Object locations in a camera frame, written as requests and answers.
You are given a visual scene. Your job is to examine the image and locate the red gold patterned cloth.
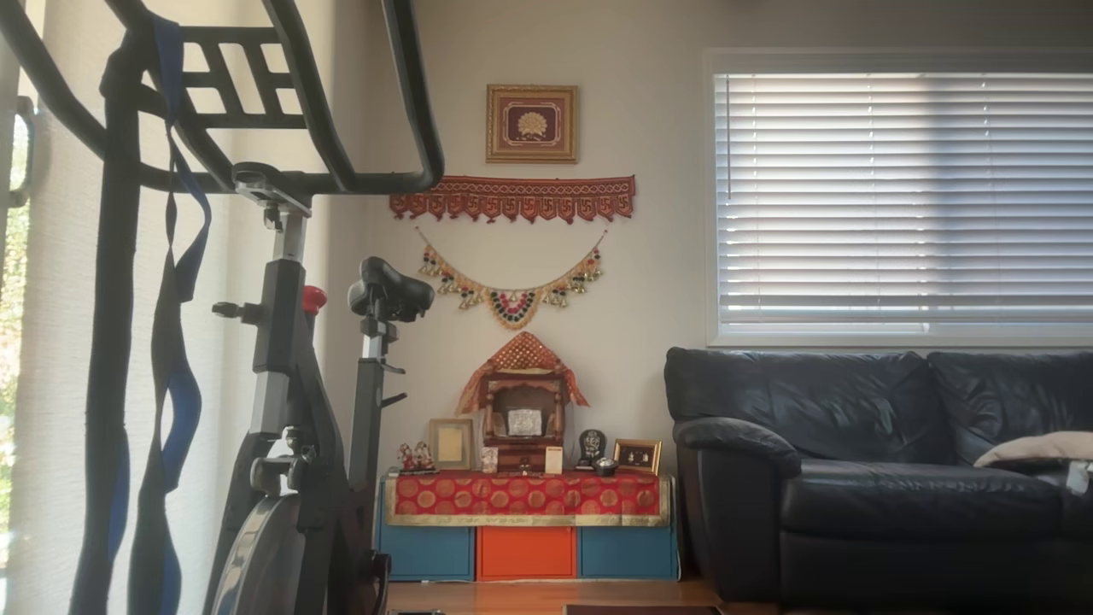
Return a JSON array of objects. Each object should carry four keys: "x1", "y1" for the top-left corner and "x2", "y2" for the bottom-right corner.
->
[{"x1": 383, "y1": 472, "x2": 673, "y2": 527}]

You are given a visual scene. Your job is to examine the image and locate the black exercise bike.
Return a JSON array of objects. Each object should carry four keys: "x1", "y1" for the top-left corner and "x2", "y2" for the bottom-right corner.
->
[{"x1": 0, "y1": 0, "x2": 445, "y2": 615}]

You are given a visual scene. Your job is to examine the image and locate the small gold framed picture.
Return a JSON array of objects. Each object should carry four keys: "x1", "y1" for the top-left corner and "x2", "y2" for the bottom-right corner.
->
[{"x1": 613, "y1": 438, "x2": 663, "y2": 476}]

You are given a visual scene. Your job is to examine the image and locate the red embroidered wall hanging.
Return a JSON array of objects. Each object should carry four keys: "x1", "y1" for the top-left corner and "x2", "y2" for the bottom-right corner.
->
[{"x1": 389, "y1": 175, "x2": 637, "y2": 226}]

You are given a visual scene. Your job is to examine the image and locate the dark floor rug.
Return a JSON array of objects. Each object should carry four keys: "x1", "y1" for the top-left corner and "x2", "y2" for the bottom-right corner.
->
[{"x1": 564, "y1": 604, "x2": 725, "y2": 615}]

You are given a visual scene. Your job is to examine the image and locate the gold photo frame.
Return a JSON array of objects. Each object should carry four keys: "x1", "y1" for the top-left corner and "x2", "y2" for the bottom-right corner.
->
[{"x1": 428, "y1": 418, "x2": 475, "y2": 471}]

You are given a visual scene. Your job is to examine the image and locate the beige cushion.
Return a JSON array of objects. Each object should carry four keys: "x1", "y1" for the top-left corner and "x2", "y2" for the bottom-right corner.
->
[{"x1": 973, "y1": 431, "x2": 1093, "y2": 469}]

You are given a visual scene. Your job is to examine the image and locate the small colourful figurines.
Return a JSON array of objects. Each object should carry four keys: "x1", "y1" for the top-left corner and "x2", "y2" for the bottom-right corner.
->
[{"x1": 397, "y1": 442, "x2": 438, "y2": 475}]

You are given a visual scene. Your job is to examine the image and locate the blue black hanging strap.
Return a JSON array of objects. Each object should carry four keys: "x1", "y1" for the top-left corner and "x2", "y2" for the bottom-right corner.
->
[{"x1": 68, "y1": 13, "x2": 214, "y2": 615}]

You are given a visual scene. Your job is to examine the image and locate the black leather sofa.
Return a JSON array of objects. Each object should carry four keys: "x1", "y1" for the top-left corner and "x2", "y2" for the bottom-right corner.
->
[{"x1": 664, "y1": 346, "x2": 1093, "y2": 609}]

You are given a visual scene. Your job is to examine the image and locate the white window blinds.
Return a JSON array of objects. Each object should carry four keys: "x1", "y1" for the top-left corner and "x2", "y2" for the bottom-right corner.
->
[{"x1": 714, "y1": 73, "x2": 1093, "y2": 336}]

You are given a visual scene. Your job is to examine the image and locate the gold framed wall picture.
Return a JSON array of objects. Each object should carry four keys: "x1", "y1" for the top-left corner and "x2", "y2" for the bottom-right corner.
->
[{"x1": 486, "y1": 84, "x2": 579, "y2": 164}]

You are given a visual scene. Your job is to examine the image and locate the white sheer curtain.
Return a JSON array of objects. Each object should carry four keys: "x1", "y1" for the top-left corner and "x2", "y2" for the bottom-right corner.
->
[{"x1": 0, "y1": 0, "x2": 336, "y2": 615}]

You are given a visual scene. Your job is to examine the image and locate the wooden shrine with canopy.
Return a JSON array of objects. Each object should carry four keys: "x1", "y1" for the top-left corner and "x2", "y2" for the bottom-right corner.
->
[{"x1": 455, "y1": 331, "x2": 590, "y2": 473}]

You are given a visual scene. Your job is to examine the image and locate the blue storage bin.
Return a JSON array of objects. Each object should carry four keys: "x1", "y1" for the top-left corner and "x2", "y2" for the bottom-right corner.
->
[
  {"x1": 377, "y1": 525, "x2": 475, "y2": 583},
  {"x1": 579, "y1": 526, "x2": 679, "y2": 581}
]

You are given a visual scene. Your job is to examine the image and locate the white window frame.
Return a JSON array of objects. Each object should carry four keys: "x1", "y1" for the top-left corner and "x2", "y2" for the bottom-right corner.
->
[{"x1": 704, "y1": 49, "x2": 1093, "y2": 349}]

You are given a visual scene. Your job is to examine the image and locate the beaded garland wall hanging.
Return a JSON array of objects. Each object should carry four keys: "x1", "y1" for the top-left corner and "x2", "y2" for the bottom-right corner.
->
[{"x1": 416, "y1": 226, "x2": 609, "y2": 331}]

